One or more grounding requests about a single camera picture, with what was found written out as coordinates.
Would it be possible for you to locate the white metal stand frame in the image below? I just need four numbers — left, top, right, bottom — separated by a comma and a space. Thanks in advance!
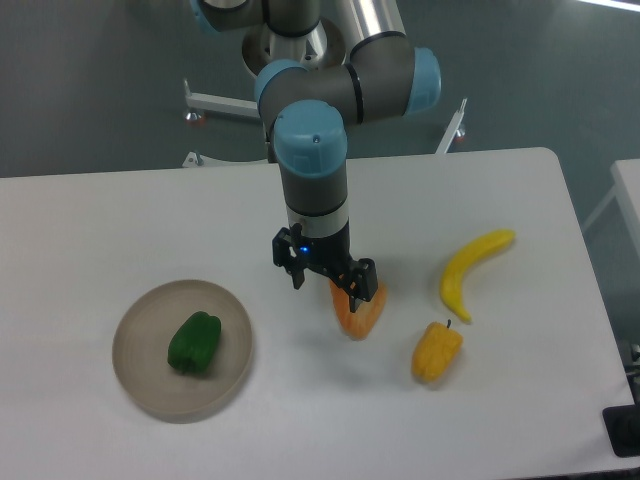
182, 78, 467, 169

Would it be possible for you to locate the white side table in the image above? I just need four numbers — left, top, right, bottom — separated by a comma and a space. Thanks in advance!
581, 159, 640, 253

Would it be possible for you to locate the yellow bell pepper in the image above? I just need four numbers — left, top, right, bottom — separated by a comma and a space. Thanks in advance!
411, 319, 464, 383

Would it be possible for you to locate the yellow banana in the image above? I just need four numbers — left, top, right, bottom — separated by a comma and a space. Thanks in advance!
439, 229, 516, 324

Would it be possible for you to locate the black device at edge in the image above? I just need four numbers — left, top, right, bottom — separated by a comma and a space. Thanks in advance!
602, 404, 639, 458

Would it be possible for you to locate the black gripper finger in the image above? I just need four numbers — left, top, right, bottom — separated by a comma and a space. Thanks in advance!
331, 258, 378, 313
272, 228, 306, 290

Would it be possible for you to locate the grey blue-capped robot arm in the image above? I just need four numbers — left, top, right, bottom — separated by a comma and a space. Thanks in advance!
254, 1, 441, 311

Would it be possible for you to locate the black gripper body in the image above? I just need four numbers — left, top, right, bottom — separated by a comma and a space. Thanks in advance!
286, 222, 354, 281

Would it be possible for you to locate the green bell pepper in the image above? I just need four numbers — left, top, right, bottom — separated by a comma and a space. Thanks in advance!
167, 311, 221, 374

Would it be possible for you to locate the beige round plate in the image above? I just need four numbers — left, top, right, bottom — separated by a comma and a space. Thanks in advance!
112, 280, 254, 423

